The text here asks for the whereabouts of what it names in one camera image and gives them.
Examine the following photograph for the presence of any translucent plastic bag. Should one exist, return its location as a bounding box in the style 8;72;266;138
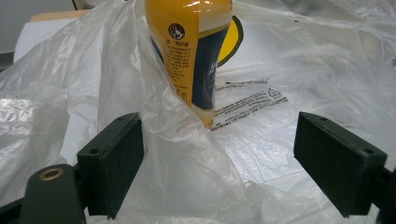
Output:
0;0;396;224

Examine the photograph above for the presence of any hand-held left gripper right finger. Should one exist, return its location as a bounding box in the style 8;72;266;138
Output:
293;111;389;218

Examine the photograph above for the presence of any white table sheet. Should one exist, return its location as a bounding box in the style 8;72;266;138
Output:
13;17;94;64

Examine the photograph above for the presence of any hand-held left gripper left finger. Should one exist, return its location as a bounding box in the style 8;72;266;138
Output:
77;112;145;219

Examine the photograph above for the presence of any orange juice bottle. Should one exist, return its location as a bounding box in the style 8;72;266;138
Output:
144;0;233;129

